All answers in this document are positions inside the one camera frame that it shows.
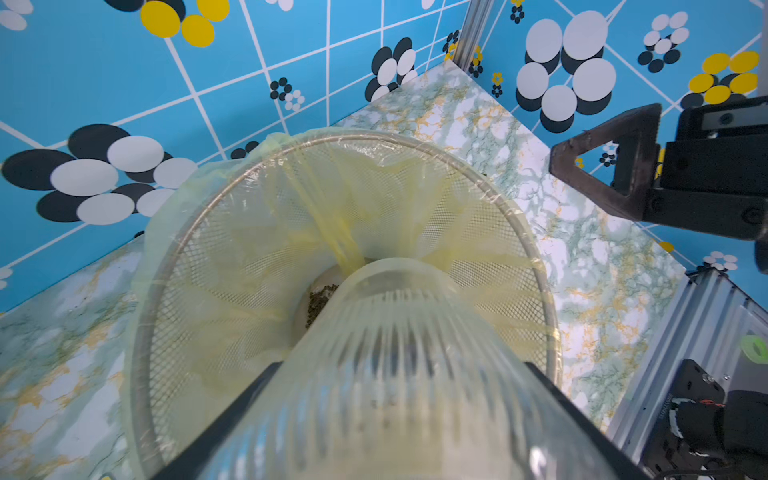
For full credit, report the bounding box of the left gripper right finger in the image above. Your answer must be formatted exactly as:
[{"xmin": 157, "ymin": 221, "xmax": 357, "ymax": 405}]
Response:
[{"xmin": 525, "ymin": 362, "xmax": 648, "ymax": 480}]

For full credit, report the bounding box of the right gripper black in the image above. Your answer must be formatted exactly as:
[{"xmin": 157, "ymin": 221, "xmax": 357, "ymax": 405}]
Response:
[{"xmin": 549, "ymin": 96, "xmax": 767, "ymax": 242}]

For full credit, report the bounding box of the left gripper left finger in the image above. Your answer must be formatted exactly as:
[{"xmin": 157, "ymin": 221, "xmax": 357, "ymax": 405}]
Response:
[{"xmin": 152, "ymin": 362, "xmax": 282, "ymax": 480}]

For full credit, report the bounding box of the green tape roll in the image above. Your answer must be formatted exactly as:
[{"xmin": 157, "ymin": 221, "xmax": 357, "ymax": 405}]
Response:
[{"xmin": 740, "ymin": 334, "xmax": 768, "ymax": 365}]

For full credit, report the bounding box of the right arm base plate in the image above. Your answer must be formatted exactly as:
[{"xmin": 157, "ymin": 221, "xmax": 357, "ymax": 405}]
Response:
[{"xmin": 640, "ymin": 359, "xmax": 726, "ymax": 479}]

